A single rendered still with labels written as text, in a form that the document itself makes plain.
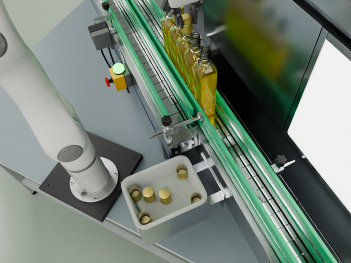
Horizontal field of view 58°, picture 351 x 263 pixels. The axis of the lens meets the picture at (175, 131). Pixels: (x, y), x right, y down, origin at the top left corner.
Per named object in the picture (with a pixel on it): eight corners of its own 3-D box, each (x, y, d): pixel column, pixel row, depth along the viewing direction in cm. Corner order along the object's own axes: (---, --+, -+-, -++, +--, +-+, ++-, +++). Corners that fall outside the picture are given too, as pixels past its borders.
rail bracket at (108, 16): (117, 34, 128) (109, 4, 117) (100, 39, 127) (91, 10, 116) (114, 28, 130) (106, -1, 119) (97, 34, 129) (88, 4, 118)
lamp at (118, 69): (126, 72, 123) (125, 67, 120) (115, 76, 122) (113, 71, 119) (123, 65, 125) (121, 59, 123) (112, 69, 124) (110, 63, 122)
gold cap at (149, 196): (146, 204, 98) (144, 199, 94) (142, 194, 100) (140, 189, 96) (156, 200, 98) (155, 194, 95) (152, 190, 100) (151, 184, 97)
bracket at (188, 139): (198, 147, 103) (198, 135, 97) (172, 158, 101) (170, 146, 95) (194, 139, 105) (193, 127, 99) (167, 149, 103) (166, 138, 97)
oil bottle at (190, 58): (207, 100, 105) (208, 51, 87) (191, 106, 104) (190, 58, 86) (200, 89, 108) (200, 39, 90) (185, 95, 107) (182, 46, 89)
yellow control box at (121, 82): (133, 86, 128) (130, 73, 122) (116, 93, 127) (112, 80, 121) (128, 75, 132) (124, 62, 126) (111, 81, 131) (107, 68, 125)
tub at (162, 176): (210, 210, 97) (210, 199, 90) (142, 240, 93) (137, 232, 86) (186, 165, 106) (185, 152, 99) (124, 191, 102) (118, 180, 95)
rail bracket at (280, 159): (292, 180, 88) (305, 156, 77) (270, 190, 86) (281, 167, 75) (283, 168, 90) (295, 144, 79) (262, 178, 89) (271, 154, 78)
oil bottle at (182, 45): (200, 88, 108) (199, 39, 90) (185, 94, 107) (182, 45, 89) (192, 78, 111) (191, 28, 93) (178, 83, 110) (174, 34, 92)
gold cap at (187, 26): (195, 31, 89) (194, 18, 85) (183, 35, 88) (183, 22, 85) (189, 24, 91) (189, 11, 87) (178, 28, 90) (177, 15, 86)
